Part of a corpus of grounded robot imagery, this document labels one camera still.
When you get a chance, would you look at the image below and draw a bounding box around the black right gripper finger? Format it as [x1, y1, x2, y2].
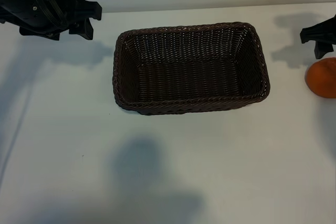
[313, 41, 336, 60]
[300, 15, 336, 46]

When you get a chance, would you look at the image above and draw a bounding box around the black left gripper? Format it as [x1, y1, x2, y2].
[0, 0, 103, 42]

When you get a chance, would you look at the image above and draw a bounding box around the orange fruit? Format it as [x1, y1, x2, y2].
[305, 57, 336, 100]

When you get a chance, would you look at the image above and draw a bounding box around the dark brown woven basket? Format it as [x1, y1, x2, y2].
[112, 21, 271, 116]

